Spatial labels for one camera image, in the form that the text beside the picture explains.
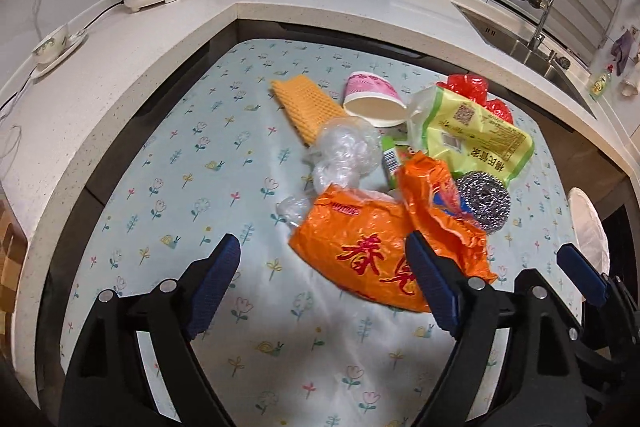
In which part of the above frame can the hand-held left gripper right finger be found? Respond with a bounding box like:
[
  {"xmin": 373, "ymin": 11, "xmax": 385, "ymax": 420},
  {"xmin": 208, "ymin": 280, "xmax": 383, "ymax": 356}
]
[{"xmin": 404, "ymin": 229, "xmax": 596, "ymax": 427}]

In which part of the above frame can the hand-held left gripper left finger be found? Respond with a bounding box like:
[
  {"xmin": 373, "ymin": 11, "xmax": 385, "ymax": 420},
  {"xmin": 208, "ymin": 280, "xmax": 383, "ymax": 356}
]
[{"xmin": 59, "ymin": 233, "xmax": 242, "ymax": 427}]

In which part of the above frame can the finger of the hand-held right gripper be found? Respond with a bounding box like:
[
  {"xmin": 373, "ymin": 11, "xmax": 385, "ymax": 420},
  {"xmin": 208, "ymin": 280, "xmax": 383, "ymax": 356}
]
[{"xmin": 556, "ymin": 244, "xmax": 610, "ymax": 308}]

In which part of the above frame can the trash bin with white liner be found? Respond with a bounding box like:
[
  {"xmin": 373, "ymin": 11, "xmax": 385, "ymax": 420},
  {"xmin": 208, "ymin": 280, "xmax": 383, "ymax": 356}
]
[{"xmin": 567, "ymin": 187, "xmax": 611, "ymax": 278}]

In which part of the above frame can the orange plastic bag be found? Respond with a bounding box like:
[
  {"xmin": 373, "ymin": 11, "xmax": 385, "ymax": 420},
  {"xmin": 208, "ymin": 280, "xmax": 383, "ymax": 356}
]
[{"xmin": 289, "ymin": 152, "xmax": 498, "ymax": 314}]

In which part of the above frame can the steel wool scourer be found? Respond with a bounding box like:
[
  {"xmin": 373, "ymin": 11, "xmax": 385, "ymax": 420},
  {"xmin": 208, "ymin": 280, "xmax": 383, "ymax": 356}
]
[{"xmin": 455, "ymin": 172, "xmax": 512, "ymax": 235}]

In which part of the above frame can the green carton box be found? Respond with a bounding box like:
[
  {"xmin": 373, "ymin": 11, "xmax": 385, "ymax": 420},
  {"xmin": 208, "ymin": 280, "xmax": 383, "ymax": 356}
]
[{"xmin": 380, "ymin": 134, "xmax": 416, "ymax": 188}]

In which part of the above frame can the yellow green food packet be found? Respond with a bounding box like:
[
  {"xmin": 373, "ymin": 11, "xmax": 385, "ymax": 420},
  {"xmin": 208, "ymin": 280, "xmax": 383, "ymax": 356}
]
[{"xmin": 407, "ymin": 86, "xmax": 536, "ymax": 188}]

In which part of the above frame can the clear plastic wrap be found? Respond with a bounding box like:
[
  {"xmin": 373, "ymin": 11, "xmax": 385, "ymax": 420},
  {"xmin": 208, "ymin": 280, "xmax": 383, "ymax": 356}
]
[{"xmin": 275, "ymin": 116, "xmax": 401, "ymax": 228}]

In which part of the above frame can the red plastic bag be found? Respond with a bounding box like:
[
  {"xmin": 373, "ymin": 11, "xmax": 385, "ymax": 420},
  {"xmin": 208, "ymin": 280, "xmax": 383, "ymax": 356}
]
[{"xmin": 435, "ymin": 74, "xmax": 516, "ymax": 125}]

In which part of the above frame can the orange waffle cloth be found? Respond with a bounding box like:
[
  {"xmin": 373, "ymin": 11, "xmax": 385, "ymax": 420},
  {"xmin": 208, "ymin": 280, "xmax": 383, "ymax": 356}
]
[{"xmin": 270, "ymin": 75, "xmax": 346, "ymax": 145}]

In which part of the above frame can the floral light blue tablecloth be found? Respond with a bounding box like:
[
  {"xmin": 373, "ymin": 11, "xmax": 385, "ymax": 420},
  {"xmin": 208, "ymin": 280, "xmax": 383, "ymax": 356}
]
[{"xmin": 59, "ymin": 38, "xmax": 583, "ymax": 427}]

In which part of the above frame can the wooden base cabinet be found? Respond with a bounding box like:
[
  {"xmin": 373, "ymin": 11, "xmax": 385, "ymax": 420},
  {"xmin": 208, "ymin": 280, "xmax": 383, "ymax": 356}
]
[{"xmin": 520, "ymin": 99, "xmax": 632, "ymax": 208}]

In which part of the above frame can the pink paper cup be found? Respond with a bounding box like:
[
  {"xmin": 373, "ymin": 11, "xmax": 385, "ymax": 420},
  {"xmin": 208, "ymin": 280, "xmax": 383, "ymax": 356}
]
[{"xmin": 342, "ymin": 71, "xmax": 408, "ymax": 128}]

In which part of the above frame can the green dish soap bottle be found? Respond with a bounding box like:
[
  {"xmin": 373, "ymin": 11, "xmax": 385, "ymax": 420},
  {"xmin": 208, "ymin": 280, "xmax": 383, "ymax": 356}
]
[{"xmin": 589, "ymin": 64, "xmax": 613, "ymax": 100}]

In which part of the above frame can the steel sink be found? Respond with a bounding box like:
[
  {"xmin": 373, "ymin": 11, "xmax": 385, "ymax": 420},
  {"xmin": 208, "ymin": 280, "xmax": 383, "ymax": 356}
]
[{"xmin": 457, "ymin": 4, "xmax": 596, "ymax": 118}]

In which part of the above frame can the purple hanging cloth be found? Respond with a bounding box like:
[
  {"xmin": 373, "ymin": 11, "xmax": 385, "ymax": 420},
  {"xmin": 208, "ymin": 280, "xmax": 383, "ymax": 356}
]
[{"xmin": 612, "ymin": 27, "xmax": 639, "ymax": 75}]

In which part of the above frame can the chrome faucet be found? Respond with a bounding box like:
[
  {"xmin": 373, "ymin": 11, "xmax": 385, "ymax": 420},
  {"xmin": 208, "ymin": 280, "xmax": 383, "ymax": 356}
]
[{"xmin": 512, "ymin": 0, "xmax": 557, "ymax": 50}]

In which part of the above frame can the cup on saucer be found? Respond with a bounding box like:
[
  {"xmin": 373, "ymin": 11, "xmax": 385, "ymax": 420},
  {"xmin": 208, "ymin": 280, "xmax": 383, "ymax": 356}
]
[{"xmin": 31, "ymin": 34, "xmax": 88, "ymax": 80}]

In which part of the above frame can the patterned ceramic bowl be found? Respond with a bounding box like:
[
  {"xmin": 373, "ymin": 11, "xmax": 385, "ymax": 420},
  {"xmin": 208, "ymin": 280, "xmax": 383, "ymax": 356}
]
[{"xmin": 32, "ymin": 24, "xmax": 71, "ymax": 58}]

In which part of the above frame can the black power cable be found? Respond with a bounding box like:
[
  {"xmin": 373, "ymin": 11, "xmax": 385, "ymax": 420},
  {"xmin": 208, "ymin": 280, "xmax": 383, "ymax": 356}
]
[{"xmin": 82, "ymin": 0, "xmax": 126, "ymax": 30}]

